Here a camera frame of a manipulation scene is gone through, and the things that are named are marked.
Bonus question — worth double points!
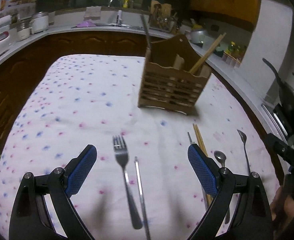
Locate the kitchen sink faucet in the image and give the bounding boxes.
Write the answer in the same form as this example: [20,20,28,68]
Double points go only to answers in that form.
[108,0,123,26]

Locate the person's right hand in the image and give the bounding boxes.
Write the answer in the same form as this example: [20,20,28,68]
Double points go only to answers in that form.
[270,186,294,232]

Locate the gas stove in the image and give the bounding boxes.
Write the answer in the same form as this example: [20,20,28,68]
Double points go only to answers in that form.
[261,103,288,142]

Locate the small steel fork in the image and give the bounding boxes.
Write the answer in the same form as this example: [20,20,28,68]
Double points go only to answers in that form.
[237,129,251,174]

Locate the steel spoon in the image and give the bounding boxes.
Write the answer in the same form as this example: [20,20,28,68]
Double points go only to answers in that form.
[214,151,230,224]

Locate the black wok with lid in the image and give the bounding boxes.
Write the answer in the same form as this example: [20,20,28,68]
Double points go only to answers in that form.
[262,58,294,137]

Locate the floral white tablecloth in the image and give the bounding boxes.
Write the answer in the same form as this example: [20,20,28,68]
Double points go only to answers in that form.
[0,55,279,239]

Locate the large steel fork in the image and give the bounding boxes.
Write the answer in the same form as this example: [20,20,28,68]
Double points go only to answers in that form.
[112,135,143,230]

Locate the lower wooden cabinets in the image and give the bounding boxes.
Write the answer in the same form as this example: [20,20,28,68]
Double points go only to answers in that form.
[0,31,146,153]

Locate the wooden cabinets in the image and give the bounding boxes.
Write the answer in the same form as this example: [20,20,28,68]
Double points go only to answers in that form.
[0,31,146,153]
[189,0,261,32]

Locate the yellow oil bottle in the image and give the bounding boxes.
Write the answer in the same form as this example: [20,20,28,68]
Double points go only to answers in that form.
[228,41,236,55]

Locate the wooden utensil holder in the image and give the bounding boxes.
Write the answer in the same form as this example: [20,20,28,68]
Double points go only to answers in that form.
[138,35,212,114]

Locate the silver pot on counter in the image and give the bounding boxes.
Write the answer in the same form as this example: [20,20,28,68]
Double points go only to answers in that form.
[189,29,208,44]

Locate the upper wooden cabinets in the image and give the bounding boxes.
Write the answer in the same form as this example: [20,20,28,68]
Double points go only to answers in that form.
[189,0,261,32]

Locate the small white cooker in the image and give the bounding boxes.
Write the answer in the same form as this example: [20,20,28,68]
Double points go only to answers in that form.
[16,22,31,41]

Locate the white pot with lid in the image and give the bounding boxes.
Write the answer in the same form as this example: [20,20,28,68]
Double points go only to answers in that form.
[30,12,49,34]

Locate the purple basin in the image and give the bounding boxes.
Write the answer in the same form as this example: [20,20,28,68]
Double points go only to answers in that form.
[76,20,97,28]

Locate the countertop utensil rack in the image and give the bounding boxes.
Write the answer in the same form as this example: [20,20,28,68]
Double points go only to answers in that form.
[149,0,177,33]

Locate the yellow detergent bottle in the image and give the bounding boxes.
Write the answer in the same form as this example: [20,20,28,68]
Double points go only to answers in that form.
[123,0,129,8]

